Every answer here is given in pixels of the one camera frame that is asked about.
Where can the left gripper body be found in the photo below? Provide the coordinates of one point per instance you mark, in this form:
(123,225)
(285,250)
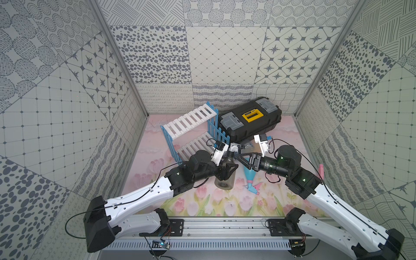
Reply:
(226,170)

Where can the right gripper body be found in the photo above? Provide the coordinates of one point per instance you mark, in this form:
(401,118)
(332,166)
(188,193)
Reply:
(257,166)

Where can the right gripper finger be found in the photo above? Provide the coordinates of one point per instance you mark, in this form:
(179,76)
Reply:
(245,148)
(244,159)

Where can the teal pink spray bottle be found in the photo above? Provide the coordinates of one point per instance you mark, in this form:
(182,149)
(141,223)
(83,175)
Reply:
(250,177)

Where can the blue white slatted shelf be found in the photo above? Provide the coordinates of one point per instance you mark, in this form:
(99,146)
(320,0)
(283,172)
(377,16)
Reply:
(196,130)

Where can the dark smoky spray bottle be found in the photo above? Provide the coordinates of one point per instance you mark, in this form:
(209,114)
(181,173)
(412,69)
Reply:
(223,157)

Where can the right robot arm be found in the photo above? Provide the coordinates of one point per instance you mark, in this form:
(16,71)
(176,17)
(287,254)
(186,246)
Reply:
(358,237)

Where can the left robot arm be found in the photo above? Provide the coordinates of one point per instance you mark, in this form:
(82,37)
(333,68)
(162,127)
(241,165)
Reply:
(107,219)

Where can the small circuit board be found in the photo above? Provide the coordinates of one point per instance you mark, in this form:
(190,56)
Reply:
(161,244)

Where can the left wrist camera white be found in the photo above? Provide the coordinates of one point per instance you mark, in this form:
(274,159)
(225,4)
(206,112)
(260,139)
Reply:
(220,148)

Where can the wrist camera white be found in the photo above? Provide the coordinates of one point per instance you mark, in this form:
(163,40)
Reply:
(220,148)
(263,141)

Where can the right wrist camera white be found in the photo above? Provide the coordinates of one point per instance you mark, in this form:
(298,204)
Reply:
(263,141)

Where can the black toolbox yellow handle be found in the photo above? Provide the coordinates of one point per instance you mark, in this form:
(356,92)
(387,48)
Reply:
(245,121)

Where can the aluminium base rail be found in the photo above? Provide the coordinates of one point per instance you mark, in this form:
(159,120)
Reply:
(227,233)

